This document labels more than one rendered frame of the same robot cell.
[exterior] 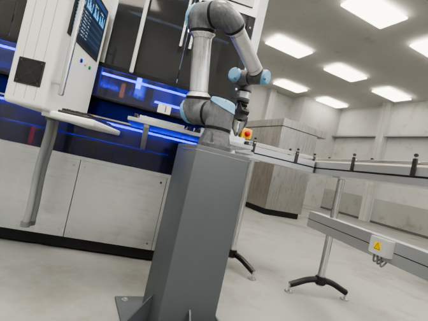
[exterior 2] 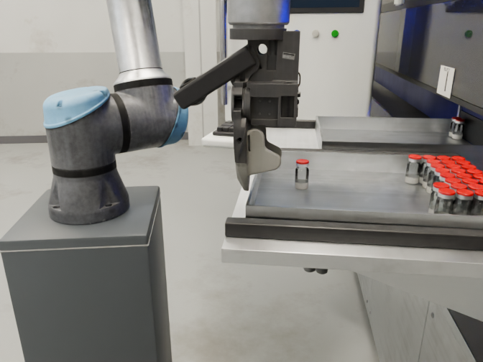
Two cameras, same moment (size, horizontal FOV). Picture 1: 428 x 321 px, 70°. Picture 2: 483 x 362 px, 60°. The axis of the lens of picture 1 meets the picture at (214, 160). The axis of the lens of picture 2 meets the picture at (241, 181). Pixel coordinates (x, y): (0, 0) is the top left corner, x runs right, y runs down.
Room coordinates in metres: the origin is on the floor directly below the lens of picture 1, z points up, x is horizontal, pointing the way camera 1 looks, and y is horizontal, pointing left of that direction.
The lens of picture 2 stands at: (1.88, -0.61, 1.13)
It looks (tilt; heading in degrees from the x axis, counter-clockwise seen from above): 20 degrees down; 109
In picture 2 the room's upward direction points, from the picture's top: straight up
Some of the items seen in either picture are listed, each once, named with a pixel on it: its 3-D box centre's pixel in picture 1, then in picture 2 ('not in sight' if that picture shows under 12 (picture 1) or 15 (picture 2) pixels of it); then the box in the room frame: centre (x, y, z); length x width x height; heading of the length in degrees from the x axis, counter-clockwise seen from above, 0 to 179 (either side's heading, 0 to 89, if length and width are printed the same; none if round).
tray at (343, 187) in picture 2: (216, 137); (366, 187); (1.86, 0.02, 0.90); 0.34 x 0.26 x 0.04; 12
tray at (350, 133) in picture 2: (160, 125); (394, 136); (1.90, 0.37, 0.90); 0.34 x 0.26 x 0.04; 12
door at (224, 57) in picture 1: (216, 49); not in sight; (2.06, 0.15, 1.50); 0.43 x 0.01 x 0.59; 102
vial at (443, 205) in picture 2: not in sight; (443, 206); (1.97, -0.04, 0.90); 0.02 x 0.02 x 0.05
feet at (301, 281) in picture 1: (318, 286); not in sight; (2.12, -0.90, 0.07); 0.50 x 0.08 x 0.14; 102
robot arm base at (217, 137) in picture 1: (215, 139); (87, 184); (1.35, 0.02, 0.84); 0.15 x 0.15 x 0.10
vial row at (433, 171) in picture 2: not in sight; (442, 186); (1.97, 0.04, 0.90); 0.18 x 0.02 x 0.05; 102
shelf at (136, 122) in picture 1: (187, 135); (374, 170); (1.87, 0.19, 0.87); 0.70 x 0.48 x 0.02; 102
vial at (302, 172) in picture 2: not in sight; (302, 175); (1.76, 0.03, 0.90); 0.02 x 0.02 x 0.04
